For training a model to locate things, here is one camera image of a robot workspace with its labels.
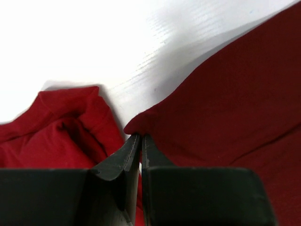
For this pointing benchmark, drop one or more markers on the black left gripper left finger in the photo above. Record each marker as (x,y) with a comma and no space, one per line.
(104,195)

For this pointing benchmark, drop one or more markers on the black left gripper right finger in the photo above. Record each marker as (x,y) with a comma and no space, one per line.
(201,196)

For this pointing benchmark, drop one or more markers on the dark maroon t shirt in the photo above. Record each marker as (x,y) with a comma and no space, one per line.
(242,108)

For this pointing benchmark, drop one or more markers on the folded red t shirt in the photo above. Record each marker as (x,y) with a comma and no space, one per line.
(63,129)

